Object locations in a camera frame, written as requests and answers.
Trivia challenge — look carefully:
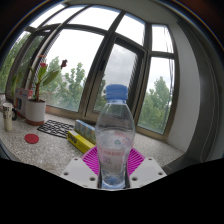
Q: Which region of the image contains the long yellow box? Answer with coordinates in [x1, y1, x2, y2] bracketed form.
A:
[67, 129, 96, 154]

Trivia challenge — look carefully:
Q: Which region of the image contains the clear blue-capped water bottle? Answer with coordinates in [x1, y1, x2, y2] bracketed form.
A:
[94, 83, 136, 190]

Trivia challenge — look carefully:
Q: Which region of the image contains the flowering plant in white pot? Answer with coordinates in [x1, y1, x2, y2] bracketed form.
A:
[11, 54, 69, 127]

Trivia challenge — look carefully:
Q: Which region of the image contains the cream mug with black lettering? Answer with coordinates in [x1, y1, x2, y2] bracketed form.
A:
[2, 102, 18, 132]

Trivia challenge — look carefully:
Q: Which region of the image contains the black lattice trivet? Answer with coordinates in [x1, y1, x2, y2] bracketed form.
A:
[36, 119, 74, 139]

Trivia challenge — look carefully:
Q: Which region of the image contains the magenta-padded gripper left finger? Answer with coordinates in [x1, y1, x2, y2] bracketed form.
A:
[60, 145, 101, 189]

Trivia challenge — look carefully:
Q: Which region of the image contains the light blue patterned box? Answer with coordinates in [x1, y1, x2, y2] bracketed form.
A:
[73, 119, 98, 145]

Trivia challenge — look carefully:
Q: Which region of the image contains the dark-framed window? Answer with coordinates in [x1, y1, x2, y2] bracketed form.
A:
[0, 3, 178, 141]

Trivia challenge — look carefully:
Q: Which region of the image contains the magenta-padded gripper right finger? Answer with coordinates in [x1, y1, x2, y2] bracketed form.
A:
[126, 147, 168, 189]

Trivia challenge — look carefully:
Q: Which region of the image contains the flat round red coaster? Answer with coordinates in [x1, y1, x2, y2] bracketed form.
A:
[24, 133, 40, 145]

